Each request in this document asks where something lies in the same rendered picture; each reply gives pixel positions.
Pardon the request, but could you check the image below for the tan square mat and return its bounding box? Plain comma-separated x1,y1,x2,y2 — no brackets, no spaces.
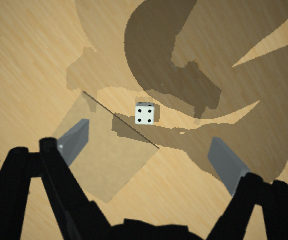
51,91,159,204

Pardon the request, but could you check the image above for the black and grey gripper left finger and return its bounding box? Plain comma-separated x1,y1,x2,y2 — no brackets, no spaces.
0,118,124,240

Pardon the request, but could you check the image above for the white die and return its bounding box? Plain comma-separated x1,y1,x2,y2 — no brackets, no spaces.
135,102,154,125

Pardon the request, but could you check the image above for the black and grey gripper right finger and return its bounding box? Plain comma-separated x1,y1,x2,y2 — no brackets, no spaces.
206,137,288,240

